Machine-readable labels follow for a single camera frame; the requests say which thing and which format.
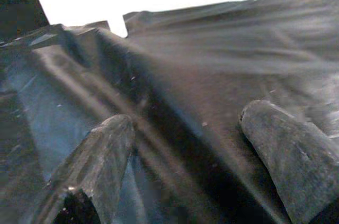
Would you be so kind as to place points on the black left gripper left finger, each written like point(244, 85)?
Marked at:
point(100, 160)

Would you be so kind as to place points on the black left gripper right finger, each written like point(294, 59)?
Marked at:
point(296, 160)

